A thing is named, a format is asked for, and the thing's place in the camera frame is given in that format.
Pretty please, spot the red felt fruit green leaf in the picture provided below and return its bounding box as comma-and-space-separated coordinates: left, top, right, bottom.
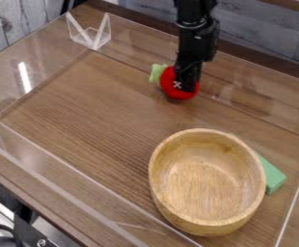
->
150, 64, 200, 100

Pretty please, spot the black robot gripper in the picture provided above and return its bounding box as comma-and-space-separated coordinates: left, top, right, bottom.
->
172, 0, 219, 93

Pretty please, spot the black table clamp bracket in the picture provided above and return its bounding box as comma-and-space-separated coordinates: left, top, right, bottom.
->
15, 215, 58, 247

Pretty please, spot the round wooden bowl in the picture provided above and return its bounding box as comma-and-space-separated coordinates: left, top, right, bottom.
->
148, 128, 266, 236

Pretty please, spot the green sponge block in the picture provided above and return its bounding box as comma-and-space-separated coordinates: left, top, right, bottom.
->
256, 154, 287, 195

